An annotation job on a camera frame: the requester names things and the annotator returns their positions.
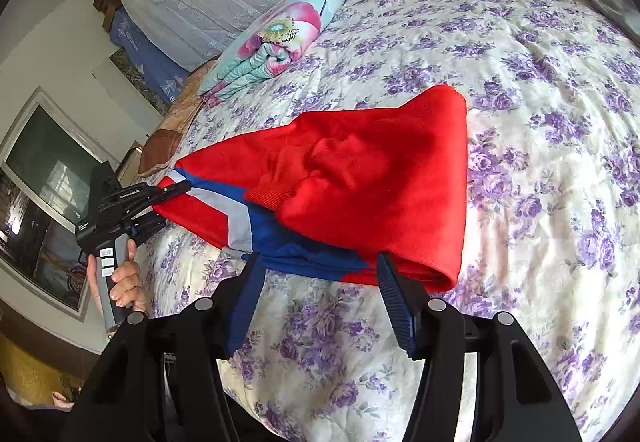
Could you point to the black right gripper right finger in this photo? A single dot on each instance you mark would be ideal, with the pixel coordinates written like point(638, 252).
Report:
point(517, 398)

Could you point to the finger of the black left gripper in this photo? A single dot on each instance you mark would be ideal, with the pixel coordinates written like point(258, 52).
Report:
point(144, 227)
point(170, 191)

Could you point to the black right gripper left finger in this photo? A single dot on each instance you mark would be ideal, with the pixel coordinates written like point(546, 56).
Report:
point(124, 398)

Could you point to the red blue white pants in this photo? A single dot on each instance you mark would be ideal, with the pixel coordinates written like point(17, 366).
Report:
point(328, 193)

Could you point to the person's left hand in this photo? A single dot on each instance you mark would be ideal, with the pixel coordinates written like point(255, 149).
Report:
point(128, 284)

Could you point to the brown orange pillow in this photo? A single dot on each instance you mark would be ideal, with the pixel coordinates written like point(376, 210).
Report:
point(164, 141)

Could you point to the blue patterned mattress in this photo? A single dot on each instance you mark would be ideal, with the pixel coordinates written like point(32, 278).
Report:
point(160, 73)

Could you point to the folded teal pink floral quilt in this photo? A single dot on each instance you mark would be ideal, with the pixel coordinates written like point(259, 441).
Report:
point(267, 47)

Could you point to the wooden bed headboard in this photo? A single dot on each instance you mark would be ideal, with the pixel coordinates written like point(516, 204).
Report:
point(107, 8)

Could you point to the purple floral bed sheet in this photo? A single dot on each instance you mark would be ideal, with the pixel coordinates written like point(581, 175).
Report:
point(490, 147)

